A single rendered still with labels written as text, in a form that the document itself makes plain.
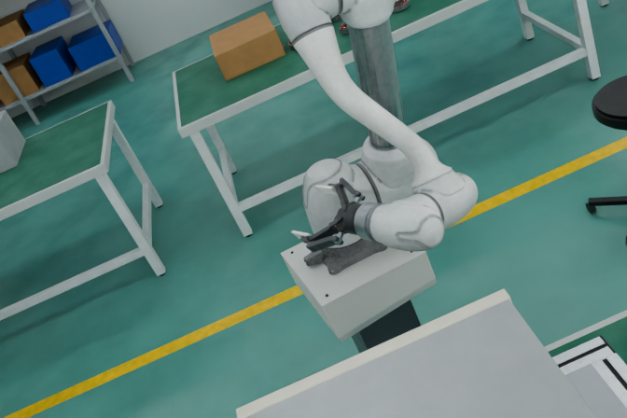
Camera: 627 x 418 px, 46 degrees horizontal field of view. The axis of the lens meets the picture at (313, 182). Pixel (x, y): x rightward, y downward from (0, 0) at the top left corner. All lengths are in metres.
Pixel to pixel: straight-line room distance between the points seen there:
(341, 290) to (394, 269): 0.15
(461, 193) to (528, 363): 0.76
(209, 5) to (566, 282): 5.51
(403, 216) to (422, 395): 0.63
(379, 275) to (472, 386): 0.99
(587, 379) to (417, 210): 0.54
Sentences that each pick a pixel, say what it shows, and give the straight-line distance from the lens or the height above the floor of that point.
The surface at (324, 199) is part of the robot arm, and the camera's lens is 1.95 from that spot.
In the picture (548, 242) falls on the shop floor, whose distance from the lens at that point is 3.27.
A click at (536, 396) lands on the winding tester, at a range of 0.99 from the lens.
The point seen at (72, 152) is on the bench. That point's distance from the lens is 4.11.
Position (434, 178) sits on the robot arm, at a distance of 1.70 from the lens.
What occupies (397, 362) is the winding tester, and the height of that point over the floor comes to 1.32.
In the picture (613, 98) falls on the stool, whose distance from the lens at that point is 3.01.
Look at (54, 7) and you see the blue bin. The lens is 7.26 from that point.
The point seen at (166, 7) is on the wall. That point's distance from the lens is 7.77.
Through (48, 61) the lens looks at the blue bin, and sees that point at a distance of 7.40.
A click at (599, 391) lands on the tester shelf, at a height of 1.11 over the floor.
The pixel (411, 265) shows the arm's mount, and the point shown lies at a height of 0.83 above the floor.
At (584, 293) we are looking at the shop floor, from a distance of 3.01.
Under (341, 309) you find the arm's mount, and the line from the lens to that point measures 1.98.
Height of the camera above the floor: 2.08
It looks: 29 degrees down
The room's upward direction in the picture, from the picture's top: 24 degrees counter-clockwise
